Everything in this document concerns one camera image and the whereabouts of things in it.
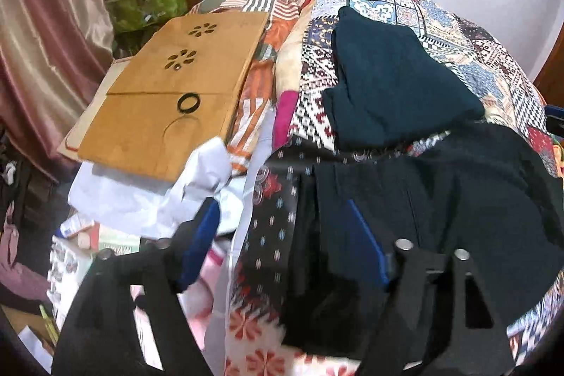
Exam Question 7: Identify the wooden lap desk board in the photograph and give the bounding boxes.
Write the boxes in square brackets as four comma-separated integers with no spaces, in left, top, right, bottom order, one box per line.
[78,11,268,181]

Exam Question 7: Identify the white cloth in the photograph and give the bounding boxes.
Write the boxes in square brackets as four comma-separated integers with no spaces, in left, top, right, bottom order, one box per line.
[68,137,246,240]

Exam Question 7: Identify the orange striped patterned blanket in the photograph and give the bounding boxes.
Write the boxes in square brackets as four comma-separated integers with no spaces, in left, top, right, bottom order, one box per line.
[188,0,312,177]

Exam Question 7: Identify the wooden door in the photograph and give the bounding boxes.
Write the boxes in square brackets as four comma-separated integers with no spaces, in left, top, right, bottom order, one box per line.
[533,31,564,107]

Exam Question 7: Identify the folded dark teal garment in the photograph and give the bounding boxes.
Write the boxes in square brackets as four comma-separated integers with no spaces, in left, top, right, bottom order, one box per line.
[322,7,485,152]

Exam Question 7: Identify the pink striped curtain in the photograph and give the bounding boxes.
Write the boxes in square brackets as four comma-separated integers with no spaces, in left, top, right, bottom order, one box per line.
[1,0,113,181]

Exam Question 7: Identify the black pants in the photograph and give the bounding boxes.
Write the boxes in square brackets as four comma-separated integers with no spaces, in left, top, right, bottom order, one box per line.
[280,123,563,359]

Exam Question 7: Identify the patchwork patterned bedspread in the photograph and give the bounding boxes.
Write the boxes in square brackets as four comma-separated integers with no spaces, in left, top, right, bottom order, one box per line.
[224,0,563,375]

